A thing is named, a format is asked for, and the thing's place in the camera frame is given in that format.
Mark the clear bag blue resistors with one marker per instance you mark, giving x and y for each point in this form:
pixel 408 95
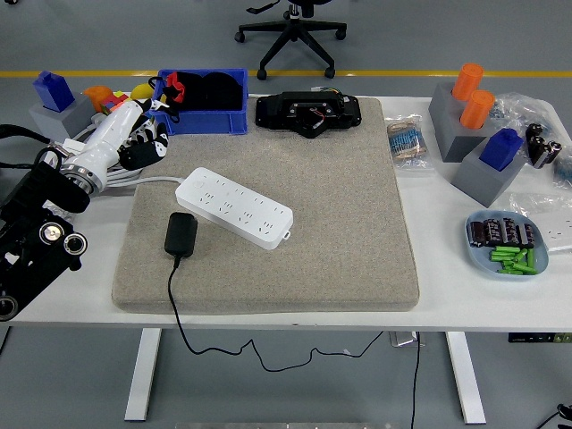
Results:
pixel 409 143
pixel 564 172

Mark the white flat box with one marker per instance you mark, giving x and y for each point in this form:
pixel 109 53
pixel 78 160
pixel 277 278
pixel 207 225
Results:
pixel 73 145

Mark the silver bracket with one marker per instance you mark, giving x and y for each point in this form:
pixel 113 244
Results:
pixel 402 339

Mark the blue plastic block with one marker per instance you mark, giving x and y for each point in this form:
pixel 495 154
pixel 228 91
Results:
pixel 53 91
pixel 500 149

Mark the grey-brown mat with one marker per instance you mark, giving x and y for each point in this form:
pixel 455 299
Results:
pixel 313 223

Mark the black office chair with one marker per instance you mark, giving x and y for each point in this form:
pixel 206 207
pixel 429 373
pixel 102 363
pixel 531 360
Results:
pixel 295 27

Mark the black table control panel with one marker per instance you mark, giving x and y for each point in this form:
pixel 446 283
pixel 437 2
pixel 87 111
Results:
pixel 536 338

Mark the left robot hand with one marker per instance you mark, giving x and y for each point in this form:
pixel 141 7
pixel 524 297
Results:
pixel 111 134

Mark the black capacitor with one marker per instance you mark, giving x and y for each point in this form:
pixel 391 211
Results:
pixel 494 232
pixel 511 231
pixel 476 234
pixel 527 235

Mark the grey two-hole holder block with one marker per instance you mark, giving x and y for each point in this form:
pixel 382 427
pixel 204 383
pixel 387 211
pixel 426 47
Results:
pixel 451 138

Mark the black plug adapter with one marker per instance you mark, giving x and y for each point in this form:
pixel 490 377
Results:
pixel 181 234

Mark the black pouches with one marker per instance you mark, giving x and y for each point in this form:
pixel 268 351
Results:
pixel 219 91

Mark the clear bag black capacitors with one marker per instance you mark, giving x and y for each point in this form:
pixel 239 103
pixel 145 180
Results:
pixel 543 145

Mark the blue plastic bin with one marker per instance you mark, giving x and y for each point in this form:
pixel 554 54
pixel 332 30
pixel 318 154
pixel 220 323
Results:
pixel 210 123

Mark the green battery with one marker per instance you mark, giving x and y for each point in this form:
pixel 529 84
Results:
pixel 502 256
pixel 505 249
pixel 525 268
pixel 531 258
pixel 507 271
pixel 521 255

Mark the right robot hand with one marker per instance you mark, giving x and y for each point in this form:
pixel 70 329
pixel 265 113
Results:
pixel 566 409

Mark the black mechanical device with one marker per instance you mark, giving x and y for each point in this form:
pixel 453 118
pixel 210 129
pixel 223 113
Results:
pixel 277 111

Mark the orange cylinder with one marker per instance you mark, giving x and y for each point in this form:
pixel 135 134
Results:
pixel 467 80
pixel 477 109

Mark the red black pouch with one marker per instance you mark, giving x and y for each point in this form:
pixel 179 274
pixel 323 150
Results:
pixel 176 87

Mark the white table leg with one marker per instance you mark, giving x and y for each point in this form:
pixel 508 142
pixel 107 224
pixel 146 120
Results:
pixel 143 375
pixel 465 380

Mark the white power strip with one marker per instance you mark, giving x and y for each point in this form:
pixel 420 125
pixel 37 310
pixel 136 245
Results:
pixel 232 205

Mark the light blue plate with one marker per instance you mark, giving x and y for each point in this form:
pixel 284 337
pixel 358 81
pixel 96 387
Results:
pixel 480 261

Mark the grey block holder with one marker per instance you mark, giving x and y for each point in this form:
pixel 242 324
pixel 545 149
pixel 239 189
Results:
pixel 67 120
pixel 482 183

